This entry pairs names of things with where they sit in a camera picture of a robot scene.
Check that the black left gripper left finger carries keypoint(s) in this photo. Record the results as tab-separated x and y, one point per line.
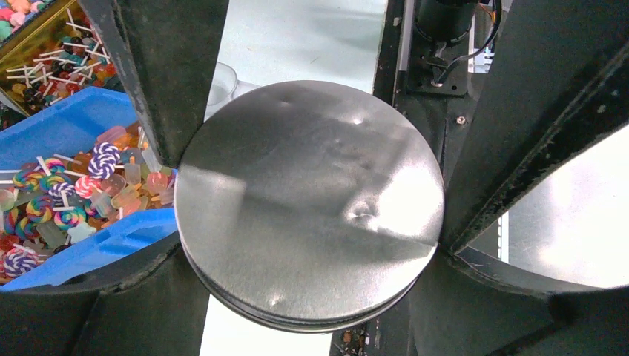
148	303

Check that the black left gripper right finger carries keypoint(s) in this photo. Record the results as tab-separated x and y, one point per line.
473	304

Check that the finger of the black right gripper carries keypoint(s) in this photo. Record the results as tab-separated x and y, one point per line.
558	85
164	53

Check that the clear plastic scoop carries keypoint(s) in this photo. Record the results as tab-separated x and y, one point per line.
225	87

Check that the white jar lid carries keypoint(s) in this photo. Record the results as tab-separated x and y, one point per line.
308	206

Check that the tin of wrapped candies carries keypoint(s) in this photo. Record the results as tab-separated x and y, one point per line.
53	56

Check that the tin of pastel candies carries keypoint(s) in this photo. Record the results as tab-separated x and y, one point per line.
15	13

